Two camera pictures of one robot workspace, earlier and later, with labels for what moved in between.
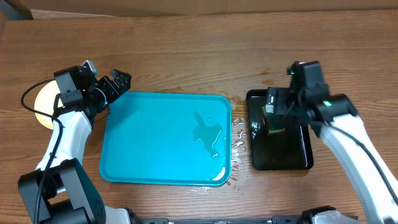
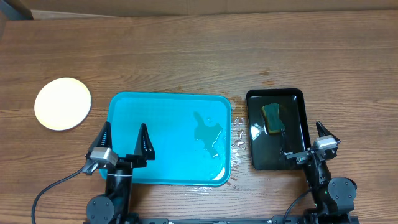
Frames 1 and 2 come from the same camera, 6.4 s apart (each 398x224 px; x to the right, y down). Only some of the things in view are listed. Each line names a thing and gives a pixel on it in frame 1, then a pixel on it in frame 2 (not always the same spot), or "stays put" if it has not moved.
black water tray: [289, 149] stays put
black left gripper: [107, 83] → [138, 159]
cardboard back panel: [95, 9] stays put
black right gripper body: [286, 103] → [301, 158]
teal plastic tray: [175, 138] stays put
